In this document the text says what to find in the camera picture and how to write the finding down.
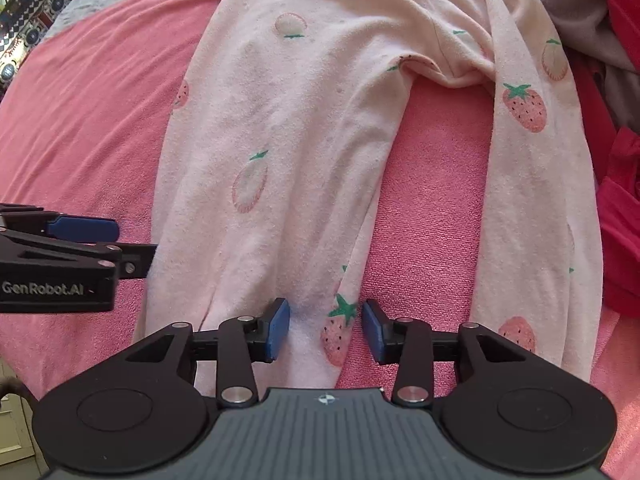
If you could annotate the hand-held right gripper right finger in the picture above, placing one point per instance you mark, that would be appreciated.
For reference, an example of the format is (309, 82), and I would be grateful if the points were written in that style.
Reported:
(375, 332)

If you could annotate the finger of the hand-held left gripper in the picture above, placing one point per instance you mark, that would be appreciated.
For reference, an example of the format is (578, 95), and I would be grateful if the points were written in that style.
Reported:
(82, 230)
(137, 260)

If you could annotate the pink strawberry print pants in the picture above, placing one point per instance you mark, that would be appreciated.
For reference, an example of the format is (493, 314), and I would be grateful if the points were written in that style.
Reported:
(300, 135)

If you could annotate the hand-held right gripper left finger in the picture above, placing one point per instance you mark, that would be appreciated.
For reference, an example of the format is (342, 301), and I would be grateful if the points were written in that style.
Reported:
(277, 330)

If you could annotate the mauve garment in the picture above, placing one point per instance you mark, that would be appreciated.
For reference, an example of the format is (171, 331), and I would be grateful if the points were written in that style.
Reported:
(575, 15)

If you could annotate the coral pink blanket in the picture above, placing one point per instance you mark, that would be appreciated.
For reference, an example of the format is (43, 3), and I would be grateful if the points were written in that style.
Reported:
(75, 135)

